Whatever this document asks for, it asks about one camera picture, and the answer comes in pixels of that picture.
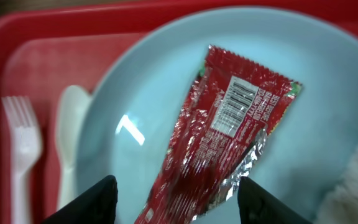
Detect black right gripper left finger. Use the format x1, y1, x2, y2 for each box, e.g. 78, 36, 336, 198
42, 175, 118, 224

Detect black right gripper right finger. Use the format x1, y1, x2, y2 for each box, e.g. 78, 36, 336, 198
237, 177, 311, 224

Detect white plastic fork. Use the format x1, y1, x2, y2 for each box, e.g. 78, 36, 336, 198
1, 96, 43, 224

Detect white napkin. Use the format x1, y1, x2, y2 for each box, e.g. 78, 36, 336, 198
314, 147, 358, 224

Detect red ketchup sachet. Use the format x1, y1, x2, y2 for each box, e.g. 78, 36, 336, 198
137, 45, 301, 224

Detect white plastic spoon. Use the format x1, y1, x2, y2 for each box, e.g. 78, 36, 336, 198
55, 85, 91, 210

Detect light blue plate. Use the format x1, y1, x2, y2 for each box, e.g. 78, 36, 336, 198
76, 7, 358, 223

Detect red plastic tray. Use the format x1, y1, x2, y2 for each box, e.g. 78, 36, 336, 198
0, 1, 358, 223

